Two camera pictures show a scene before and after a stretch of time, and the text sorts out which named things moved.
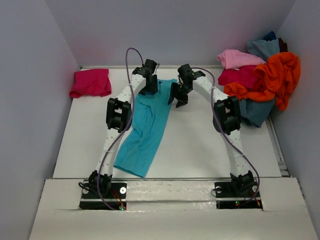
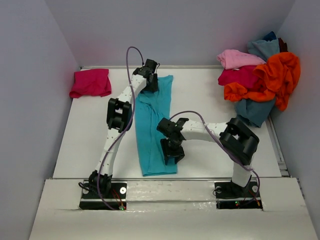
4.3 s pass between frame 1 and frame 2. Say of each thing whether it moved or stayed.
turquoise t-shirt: moved
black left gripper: stayed
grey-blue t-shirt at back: stayed
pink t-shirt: stayed
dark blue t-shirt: stayed
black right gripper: moved
